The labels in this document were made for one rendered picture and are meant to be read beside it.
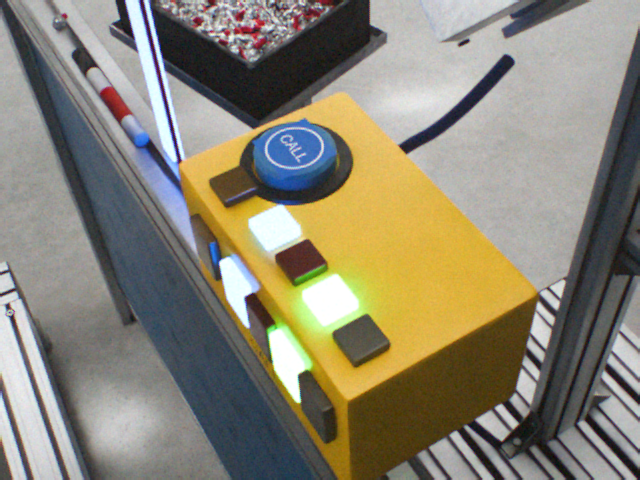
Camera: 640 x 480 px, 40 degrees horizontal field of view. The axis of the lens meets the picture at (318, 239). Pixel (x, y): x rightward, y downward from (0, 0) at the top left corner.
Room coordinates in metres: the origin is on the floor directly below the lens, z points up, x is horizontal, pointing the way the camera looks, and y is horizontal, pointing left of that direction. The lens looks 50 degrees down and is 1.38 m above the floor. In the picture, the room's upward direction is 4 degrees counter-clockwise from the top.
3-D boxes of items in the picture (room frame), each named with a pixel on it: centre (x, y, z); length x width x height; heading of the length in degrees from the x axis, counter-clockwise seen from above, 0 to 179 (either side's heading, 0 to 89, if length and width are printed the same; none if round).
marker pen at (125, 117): (0.61, 0.18, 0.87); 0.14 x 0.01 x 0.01; 29
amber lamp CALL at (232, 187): (0.29, 0.04, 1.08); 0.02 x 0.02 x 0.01; 28
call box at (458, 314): (0.26, -0.01, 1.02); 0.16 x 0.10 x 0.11; 28
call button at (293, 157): (0.30, 0.01, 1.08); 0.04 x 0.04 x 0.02
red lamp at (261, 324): (0.23, 0.03, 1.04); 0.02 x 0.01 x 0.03; 28
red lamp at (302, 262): (0.24, 0.01, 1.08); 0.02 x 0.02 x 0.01; 28
